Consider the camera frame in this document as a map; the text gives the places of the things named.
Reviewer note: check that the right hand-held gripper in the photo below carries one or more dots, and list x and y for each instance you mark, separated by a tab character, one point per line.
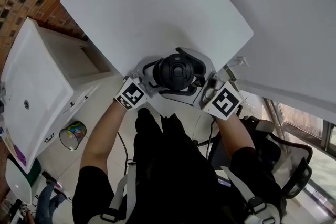
225	101

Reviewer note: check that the person's right forearm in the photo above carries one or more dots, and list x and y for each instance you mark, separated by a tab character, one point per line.
233	136

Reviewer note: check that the person's black clothed body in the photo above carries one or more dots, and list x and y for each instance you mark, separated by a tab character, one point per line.
170	178

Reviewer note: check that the person's left forearm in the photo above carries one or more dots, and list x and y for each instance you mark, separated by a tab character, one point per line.
102	139

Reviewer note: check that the white wall socket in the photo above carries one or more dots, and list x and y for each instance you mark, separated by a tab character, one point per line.
241	61

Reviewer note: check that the black mesh wastebasket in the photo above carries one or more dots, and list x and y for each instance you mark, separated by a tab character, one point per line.
73	135

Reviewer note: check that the purple cloth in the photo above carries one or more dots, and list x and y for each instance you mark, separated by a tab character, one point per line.
20	156

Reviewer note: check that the white oval plastic seat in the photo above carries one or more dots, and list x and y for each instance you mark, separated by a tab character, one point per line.
18	183

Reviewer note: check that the black lid with gold pattern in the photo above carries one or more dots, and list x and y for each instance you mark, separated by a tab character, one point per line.
177	70

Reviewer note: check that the black framed window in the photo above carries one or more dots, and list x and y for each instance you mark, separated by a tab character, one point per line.
302	123

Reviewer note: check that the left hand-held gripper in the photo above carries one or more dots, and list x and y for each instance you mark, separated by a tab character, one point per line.
132	94

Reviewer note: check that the black mesh office chair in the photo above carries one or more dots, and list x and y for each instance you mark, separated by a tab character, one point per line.
296	181

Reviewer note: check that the black travel cup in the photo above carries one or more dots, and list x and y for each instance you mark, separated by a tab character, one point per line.
157	78

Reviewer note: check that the white shoulder harness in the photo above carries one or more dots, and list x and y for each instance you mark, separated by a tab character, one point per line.
120	191

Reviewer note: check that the white folding table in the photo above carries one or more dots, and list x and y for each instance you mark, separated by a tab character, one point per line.
147	8

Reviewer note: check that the dark green bin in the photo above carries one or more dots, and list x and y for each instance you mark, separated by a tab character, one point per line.
35	173

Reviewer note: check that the white vanity sink cabinet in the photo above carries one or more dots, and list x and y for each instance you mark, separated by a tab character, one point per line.
34	81

